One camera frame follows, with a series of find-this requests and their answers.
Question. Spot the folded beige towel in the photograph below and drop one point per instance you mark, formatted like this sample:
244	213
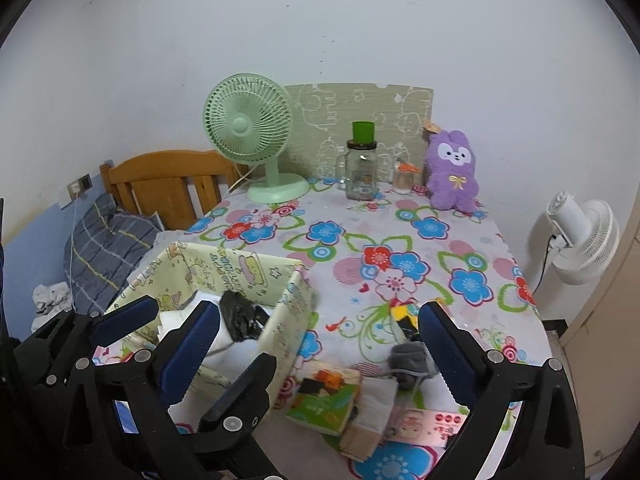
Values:
372	405

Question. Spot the beige wooden cabinet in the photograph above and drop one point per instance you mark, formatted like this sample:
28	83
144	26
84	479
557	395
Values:
605	335

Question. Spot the white floor fan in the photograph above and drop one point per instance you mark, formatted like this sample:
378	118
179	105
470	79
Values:
590	240

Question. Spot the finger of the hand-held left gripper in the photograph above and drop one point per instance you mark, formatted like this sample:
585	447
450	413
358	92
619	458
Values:
245	392
127	317

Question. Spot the yellow black cloth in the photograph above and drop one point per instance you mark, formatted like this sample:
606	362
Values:
402	317

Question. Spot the purple plush bunny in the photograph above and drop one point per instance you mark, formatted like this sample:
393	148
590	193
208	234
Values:
452	180

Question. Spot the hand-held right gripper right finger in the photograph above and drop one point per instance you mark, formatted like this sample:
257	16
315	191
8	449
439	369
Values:
445	350

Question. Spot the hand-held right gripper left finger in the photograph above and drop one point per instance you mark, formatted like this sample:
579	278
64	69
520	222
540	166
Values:
192	345

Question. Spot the wall socket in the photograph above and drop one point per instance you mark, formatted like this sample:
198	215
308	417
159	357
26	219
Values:
85	182

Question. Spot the glass jar mug green lid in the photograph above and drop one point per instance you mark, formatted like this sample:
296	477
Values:
361	175

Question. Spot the cartoon printed storage box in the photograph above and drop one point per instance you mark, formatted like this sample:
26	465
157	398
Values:
235	270

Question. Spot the white folded cloth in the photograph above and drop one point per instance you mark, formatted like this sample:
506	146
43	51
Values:
235	352

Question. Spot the green tissue pack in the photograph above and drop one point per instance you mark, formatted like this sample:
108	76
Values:
325	405

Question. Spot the floral tablecloth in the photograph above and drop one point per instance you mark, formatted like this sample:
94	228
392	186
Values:
350	220

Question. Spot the wooden bed headboard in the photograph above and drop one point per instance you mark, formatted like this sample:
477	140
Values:
165	170

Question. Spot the grey plaid pillow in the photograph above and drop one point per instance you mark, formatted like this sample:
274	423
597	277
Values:
105	245

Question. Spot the pink wet wipes pack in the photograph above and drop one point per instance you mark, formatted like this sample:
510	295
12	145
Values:
425	422

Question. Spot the green desk fan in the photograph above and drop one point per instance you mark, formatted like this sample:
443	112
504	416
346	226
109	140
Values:
240	125

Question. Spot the black crumpled cloth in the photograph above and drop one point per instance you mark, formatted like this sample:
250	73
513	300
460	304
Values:
240	317

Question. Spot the white crumpled cloth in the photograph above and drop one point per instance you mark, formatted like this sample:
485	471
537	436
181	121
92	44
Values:
50	297

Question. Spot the beige printed board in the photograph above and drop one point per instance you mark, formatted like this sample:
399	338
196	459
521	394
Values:
325	110

